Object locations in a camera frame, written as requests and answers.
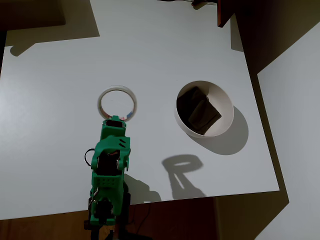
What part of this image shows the white masking tape roll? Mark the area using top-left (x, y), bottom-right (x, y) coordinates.
top-left (97, 85), bottom-right (138, 123)

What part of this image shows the black table clamp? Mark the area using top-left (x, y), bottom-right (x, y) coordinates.
top-left (86, 196), bottom-right (97, 230)

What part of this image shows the dark folded cloth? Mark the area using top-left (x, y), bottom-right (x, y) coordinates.
top-left (176, 86), bottom-right (223, 136)

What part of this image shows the beige round bowl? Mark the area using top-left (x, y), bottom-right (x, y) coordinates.
top-left (174, 80), bottom-right (235, 139)

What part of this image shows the dark furniture block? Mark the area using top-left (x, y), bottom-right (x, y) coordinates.
top-left (0, 0), bottom-right (67, 32)

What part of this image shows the brown wooden furniture panel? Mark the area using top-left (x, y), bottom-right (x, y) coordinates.
top-left (216, 0), bottom-right (237, 28)

